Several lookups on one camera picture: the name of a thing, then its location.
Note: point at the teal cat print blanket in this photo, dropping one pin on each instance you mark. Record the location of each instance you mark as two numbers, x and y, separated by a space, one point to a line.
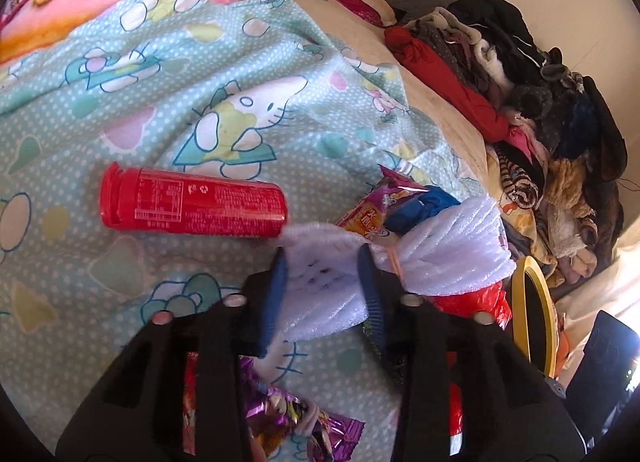
175 116

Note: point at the beige bedsheet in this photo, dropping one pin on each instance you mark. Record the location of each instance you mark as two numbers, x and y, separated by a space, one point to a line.
425 91

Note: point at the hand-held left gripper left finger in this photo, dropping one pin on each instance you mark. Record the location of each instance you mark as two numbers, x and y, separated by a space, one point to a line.
276 287

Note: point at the purple foil wrapper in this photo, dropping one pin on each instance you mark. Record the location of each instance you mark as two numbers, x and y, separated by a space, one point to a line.
285 412

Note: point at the white foam sheet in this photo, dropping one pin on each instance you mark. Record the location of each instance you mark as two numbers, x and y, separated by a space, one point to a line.
450 247

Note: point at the pile of dark clothes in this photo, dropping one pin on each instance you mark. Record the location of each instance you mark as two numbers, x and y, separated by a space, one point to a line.
550 106

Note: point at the red garment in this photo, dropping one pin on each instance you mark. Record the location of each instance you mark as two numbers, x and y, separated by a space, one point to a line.
450 81

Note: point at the red pillow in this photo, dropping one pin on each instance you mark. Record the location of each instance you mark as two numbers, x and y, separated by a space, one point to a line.
357 4

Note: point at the red cylindrical can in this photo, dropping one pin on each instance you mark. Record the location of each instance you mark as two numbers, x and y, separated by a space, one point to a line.
200 204

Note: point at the orange snack wrapper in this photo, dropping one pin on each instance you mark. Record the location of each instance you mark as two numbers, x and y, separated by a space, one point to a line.
367 214

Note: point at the red plastic bag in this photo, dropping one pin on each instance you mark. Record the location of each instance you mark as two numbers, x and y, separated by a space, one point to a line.
475 302

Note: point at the pink printed blanket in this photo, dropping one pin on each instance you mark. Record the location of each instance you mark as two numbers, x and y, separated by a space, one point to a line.
100 1

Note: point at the striped knit garment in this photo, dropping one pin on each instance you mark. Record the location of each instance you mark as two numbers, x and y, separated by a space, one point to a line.
520 181

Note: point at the yellow rimmed bin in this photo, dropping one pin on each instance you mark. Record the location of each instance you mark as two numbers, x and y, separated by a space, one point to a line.
537 312

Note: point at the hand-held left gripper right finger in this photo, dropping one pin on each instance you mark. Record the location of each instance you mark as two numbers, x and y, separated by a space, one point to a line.
369 287

